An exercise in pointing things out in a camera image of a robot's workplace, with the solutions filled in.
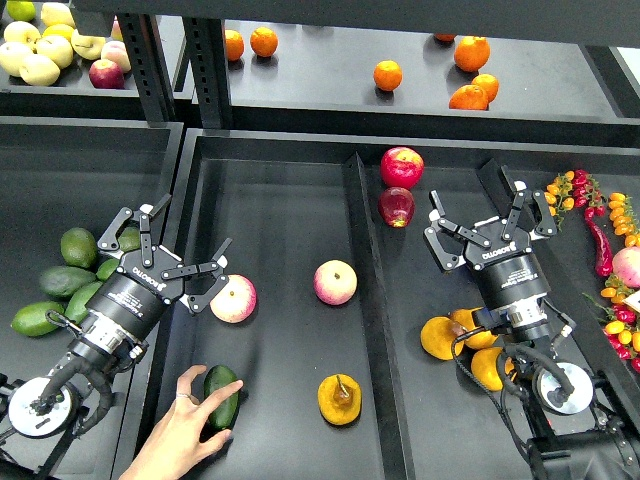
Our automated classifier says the orange centre shelf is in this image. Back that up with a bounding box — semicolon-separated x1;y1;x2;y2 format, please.
373;60;403;92

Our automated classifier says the yellow pear pile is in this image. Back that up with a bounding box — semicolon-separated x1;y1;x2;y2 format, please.
449;307;498;350
471;347;504;392
420;316;465;360

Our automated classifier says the pink apple left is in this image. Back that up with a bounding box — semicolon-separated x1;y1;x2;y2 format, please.
209;274;257;323

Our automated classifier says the large orange shelf right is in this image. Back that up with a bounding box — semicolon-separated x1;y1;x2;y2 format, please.
454;36;491;72

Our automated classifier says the pink apple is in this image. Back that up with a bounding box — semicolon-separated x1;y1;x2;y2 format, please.
209;274;257;323
313;260;357;306

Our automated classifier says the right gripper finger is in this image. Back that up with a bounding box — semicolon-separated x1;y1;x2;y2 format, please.
423;190;491;272
501;180;557;240

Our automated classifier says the yellow pear left pile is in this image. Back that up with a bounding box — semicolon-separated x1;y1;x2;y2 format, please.
420;316;465;360

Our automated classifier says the pink apple centre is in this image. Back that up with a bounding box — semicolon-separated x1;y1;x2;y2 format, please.
313;260;357;306

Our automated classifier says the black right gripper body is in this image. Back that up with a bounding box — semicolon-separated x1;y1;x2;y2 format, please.
463;217;550;309

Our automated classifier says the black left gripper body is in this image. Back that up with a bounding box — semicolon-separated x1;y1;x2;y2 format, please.
87;245;184;339

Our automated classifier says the red apple on shelf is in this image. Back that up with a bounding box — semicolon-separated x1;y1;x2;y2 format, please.
89;59;125;90

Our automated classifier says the bare human hand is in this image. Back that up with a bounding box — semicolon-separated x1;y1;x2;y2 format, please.
120;365;243;479

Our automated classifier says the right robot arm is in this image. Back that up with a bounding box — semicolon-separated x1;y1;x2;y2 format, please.
424;182;639;479

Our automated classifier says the green avocado top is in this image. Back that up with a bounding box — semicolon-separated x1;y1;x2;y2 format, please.
60;227;98;269

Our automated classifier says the orange shelf left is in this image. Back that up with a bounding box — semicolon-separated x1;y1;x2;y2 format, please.
250;26;279;58

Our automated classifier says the dark green avocado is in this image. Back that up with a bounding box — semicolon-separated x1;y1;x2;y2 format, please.
202;364;242;432

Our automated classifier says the red chili pepper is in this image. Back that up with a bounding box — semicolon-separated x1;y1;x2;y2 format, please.
584;206;613;277

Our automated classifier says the yellow pear with stem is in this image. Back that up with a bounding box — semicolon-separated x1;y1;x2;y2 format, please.
317;374;362;426

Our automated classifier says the black left tray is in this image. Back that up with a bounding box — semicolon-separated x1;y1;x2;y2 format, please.
1;117;184;479

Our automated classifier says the dark red apple lower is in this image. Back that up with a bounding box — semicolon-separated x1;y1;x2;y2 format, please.
378;187;415;228

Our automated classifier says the yellow pear top pile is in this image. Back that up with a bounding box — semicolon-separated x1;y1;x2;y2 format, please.
449;307;498;350

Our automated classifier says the yellow pear bottom pile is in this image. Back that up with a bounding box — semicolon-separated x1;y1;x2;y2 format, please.
471;347;504;392

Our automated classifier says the black tray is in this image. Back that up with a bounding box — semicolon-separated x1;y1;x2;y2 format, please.
1;117;184;479
136;129;639;479

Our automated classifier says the orange cherry tomato vine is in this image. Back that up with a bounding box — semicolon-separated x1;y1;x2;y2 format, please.
608;192;639;247

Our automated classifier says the black centre tray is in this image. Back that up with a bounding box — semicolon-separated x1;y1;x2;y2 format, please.
136;129;639;479

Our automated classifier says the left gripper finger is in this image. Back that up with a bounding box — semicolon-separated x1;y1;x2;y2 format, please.
97;194;172;252
160;238;232;314

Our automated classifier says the red apple upper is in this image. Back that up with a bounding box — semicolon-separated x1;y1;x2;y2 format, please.
380;147;425;190

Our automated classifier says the pink apple right edge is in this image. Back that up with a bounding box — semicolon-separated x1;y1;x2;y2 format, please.
612;246;640;288

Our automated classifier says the green avocado far left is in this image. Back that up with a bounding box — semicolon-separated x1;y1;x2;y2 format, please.
11;301;65;337

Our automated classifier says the orange front shelf right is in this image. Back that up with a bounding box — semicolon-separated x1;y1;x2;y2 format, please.
449;84;489;110

